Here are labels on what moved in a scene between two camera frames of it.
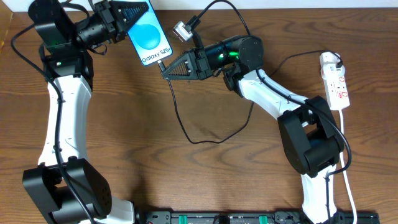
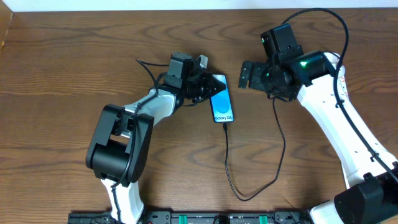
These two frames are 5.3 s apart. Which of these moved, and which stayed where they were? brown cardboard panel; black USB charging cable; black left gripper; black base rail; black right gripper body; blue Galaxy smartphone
Moved: black USB charging cable; blue Galaxy smartphone; black right gripper body; black left gripper
Stayed: black base rail; brown cardboard panel
